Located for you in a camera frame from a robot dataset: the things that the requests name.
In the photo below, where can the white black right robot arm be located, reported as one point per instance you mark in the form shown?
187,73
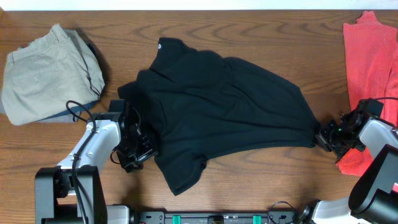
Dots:
373,198

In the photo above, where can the red t-shirt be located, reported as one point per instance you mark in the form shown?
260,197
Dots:
371,63

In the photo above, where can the black t-shirt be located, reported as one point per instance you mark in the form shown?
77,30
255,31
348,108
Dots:
201,105

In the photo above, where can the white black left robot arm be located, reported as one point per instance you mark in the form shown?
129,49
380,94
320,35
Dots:
71,192

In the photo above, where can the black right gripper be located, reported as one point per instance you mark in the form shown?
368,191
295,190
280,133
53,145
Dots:
322,137

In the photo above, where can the folded khaki pants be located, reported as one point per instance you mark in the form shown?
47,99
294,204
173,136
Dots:
39,79

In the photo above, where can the folded dark blue garment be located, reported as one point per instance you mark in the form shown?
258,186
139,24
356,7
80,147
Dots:
65,116

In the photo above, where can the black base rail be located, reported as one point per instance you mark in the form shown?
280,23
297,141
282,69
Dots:
272,217

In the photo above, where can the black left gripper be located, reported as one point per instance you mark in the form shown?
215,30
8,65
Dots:
149,148

